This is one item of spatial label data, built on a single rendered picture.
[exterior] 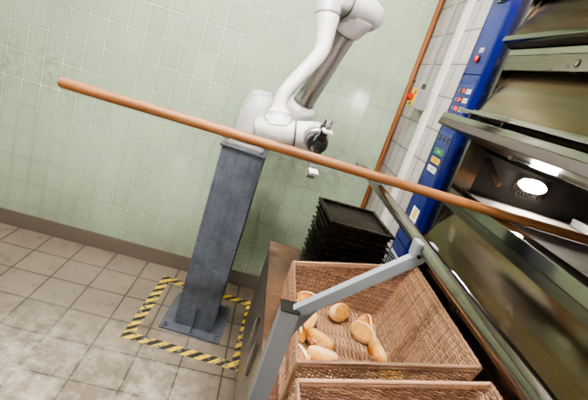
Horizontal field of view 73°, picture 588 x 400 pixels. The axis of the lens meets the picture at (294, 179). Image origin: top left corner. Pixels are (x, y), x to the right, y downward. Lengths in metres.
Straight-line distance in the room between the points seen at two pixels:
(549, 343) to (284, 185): 1.70
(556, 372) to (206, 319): 1.62
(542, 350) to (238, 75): 1.88
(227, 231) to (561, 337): 1.40
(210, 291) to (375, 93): 1.42
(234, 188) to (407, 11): 1.35
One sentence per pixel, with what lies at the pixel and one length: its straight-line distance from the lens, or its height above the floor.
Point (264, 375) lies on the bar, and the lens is 0.96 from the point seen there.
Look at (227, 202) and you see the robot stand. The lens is 1.93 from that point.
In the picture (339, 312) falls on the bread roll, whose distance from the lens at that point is 1.57.
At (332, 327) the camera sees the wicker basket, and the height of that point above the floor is 0.59.
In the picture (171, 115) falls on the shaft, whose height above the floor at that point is 1.19.
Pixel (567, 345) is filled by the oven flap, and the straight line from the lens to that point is 1.10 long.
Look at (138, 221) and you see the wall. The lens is 2.67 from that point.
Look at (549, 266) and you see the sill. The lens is 1.14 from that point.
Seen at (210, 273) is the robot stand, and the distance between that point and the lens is 2.10.
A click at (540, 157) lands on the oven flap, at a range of 1.02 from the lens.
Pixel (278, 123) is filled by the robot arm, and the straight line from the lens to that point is 1.49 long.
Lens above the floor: 1.42
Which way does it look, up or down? 15 degrees down
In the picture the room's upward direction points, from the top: 18 degrees clockwise
